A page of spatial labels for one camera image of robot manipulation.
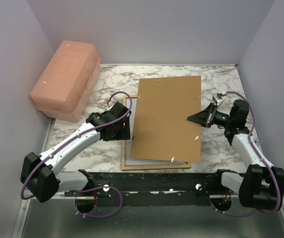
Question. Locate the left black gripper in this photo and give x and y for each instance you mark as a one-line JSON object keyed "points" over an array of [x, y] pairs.
{"points": [[124, 135]]}

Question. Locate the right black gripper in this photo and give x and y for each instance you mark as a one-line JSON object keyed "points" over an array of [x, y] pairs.
{"points": [[206, 117]]}

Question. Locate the brown fibreboard backing board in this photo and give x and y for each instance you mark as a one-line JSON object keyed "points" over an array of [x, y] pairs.
{"points": [[161, 130]]}

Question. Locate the brown wooden picture frame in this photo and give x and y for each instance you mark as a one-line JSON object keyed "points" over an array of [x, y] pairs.
{"points": [[129, 164]]}

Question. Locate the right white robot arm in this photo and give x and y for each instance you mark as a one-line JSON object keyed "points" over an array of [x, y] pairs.
{"points": [[262, 186]]}

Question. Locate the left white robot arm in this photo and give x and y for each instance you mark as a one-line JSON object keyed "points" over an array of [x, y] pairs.
{"points": [[42, 174]]}

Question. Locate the pink translucent plastic storage box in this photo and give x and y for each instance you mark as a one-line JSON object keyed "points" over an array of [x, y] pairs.
{"points": [[65, 86]]}

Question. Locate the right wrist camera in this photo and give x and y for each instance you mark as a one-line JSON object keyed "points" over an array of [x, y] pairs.
{"points": [[218, 98]]}

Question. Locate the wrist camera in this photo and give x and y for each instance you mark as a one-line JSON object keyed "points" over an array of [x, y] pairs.
{"points": [[109, 102], [218, 98]]}

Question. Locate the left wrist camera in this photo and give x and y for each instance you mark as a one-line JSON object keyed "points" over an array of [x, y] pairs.
{"points": [[109, 102]]}

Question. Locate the black mounting base rail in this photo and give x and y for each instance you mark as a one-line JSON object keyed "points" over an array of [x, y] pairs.
{"points": [[152, 189]]}

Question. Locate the aluminium extrusion frame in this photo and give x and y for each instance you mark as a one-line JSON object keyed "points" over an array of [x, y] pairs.
{"points": [[57, 218]]}

